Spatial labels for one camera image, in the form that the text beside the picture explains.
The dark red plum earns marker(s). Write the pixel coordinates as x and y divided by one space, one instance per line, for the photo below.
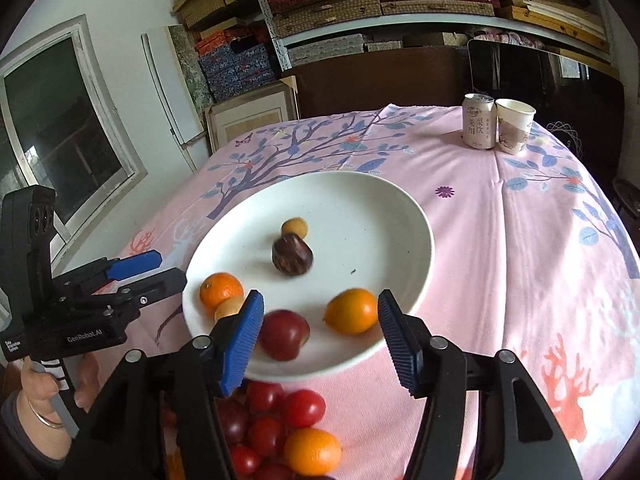
283 335

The dark brown water chestnut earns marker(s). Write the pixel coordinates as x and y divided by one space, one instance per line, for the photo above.
292 256

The stack of blue floral boxes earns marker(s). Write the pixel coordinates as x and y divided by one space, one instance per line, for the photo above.
235 72

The mottled green panel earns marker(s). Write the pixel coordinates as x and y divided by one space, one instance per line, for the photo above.
192 65

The dark wooden cabinet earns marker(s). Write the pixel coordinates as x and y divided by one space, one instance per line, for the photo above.
375 85

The light wooden picture frame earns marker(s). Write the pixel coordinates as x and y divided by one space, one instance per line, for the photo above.
250 120

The stack of white patterned boxes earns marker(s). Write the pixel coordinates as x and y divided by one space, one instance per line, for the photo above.
330 50

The stack of flat yellow boxes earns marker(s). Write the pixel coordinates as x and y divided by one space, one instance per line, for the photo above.
555 12

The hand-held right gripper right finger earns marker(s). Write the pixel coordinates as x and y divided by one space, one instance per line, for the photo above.
395 342

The small orange round fruit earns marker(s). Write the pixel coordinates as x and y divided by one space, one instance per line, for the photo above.
312 451

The large orange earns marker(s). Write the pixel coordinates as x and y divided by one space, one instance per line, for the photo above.
351 311

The pale beverage can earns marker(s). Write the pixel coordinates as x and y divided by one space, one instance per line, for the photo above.
477 122

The mandarin with green stem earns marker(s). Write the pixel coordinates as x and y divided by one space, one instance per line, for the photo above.
221 292

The pink printed tablecloth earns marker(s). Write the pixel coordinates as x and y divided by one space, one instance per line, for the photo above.
475 260

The white round plate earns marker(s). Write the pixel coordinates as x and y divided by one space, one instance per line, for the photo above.
350 220

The person's left forearm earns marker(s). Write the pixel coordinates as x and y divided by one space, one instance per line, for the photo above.
25 452

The window with white frame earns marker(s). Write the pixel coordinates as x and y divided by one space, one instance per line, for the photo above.
50 125

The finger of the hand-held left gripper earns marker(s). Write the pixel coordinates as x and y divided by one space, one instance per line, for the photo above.
135 262
160 285

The person's left hand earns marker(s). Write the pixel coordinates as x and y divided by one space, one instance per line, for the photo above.
37 385

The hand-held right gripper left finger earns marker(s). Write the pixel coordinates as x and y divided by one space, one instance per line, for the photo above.
242 342

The white flat panel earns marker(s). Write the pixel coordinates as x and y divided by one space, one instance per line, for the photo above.
162 90

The white printed paper cup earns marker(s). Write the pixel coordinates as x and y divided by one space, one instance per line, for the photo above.
515 127

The white metal shelving rack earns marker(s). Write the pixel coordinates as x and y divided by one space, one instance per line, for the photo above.
380 27

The small yellow round fruit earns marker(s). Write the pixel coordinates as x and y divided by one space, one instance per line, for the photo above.
294 227
227 310

